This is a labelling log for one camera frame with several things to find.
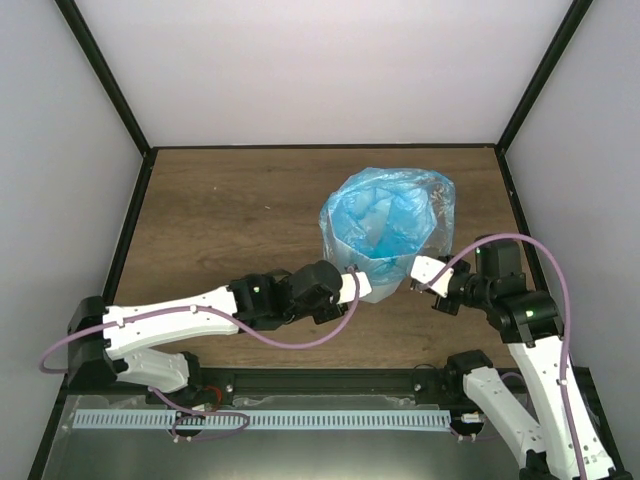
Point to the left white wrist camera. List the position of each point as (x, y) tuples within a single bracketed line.
[(355, 285)]

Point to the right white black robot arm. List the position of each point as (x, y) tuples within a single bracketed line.
[(556, 438)]

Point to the black mounting rail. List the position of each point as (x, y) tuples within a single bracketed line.
[(424, 385)]

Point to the grey metal front plate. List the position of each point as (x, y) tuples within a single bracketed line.
[(471, 449)]

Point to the light blue slotted cable duct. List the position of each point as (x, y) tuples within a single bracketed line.
[(313, 420)]

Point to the blue plastic trash bag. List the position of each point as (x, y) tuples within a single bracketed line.
[(380, 219)]

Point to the white plastic trash bin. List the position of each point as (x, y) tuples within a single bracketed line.
[(380, 290)]

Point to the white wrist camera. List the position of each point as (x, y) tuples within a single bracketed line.
[(431, 274), (355, 285)]

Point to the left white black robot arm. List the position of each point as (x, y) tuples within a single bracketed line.
[(113, 343)]

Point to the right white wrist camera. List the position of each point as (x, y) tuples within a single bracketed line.
[(431, 274)]

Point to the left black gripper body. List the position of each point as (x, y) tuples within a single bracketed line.
[(333, 314)]

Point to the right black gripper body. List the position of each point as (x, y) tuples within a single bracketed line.
[(445, 307)]

